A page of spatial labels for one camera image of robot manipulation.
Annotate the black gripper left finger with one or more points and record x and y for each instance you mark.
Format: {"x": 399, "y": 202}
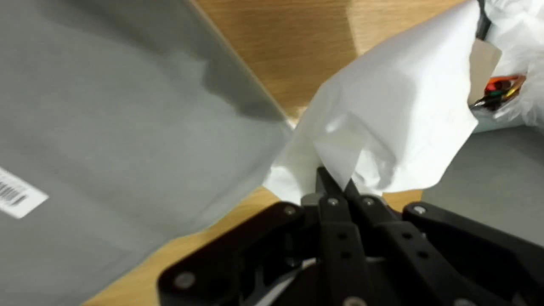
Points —
{"x": 343, "y": 256}

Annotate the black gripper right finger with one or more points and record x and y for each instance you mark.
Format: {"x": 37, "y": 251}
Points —
{"x": 417, "y": 263}

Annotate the white paper napkin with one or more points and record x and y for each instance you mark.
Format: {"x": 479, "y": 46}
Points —
{"x": 392, "y": 119}

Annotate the clear plastic bag with items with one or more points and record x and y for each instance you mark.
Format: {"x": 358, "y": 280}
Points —
{"x": 518, "y": 29}

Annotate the grey laptop with barcode sticker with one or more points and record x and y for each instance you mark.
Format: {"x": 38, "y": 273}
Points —
{"x": 137, "y": 120}

